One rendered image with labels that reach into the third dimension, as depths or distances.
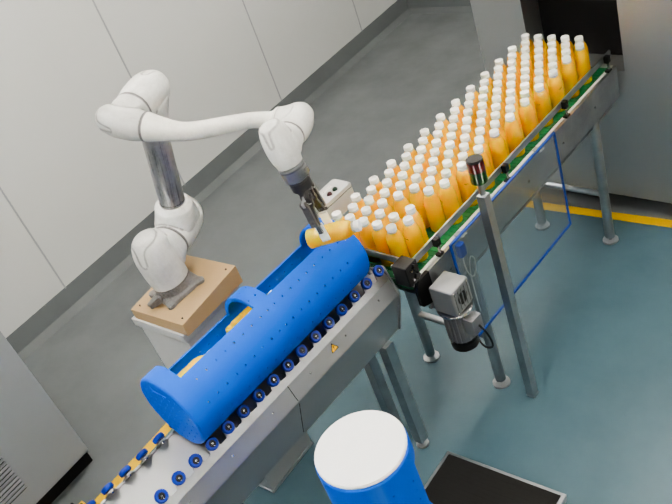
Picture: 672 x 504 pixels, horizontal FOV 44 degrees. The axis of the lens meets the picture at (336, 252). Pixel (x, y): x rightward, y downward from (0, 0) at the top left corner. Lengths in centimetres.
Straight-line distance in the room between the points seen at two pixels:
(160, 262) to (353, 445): 112
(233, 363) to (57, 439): 178
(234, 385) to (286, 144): 78
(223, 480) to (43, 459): 164
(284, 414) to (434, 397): 119
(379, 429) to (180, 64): 401
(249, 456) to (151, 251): 85
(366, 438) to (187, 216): 124
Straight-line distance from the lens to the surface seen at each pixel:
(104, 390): 488
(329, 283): 289
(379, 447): 243
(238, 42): 638
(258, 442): 287
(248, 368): 272
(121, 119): 283
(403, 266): 305
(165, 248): 317
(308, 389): 296
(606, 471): 355
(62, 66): 548
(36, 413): 420
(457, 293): 312
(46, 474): 436
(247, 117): 280
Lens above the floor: 284
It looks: 35 degrees down
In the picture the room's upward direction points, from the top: 21 degrees counter-clockwise
